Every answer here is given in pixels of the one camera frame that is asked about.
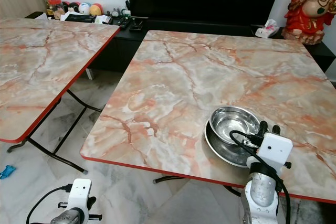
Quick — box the steel bowl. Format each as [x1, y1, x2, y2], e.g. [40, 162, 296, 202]
[209, 106, 261, 146]

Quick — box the steel plate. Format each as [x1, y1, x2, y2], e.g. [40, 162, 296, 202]
[205, 119, 258, 168]

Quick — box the small blue floor object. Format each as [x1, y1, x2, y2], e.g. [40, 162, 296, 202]
[0, 165, 16, 179]

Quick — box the white and pink plastic bag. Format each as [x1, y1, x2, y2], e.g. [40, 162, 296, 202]
[255, 19, 280, 39]

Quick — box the red laughing Buddha statue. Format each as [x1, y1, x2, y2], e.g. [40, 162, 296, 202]
[282, 0, 336, 46]

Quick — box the red-lidded jar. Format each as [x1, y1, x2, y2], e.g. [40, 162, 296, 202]
[49, 0, 64, 19]

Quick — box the black-haired doll head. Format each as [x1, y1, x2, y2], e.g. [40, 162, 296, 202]
[63, 2, 80, 15]

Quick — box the white round figurine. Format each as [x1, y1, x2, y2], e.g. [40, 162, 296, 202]
[79, 3, 91, 16]

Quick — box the orange round figurine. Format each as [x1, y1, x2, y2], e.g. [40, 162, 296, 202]
[90, 4, 104, 17]

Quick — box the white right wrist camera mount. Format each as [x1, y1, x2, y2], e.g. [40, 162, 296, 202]
[257, 132, 293, 168]

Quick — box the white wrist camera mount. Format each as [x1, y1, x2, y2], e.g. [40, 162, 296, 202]
[68, 178, 93, 214]
[257, 132, 293, 168]

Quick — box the black folding table leg frame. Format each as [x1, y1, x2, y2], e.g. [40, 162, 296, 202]
[7, 90, 103, 175]
[153, 175, 243, 197]

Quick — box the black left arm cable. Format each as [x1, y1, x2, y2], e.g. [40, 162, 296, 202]
[26, 184, 74, 224]

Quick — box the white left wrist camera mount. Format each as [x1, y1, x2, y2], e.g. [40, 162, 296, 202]
[68, 178, 93, 214]

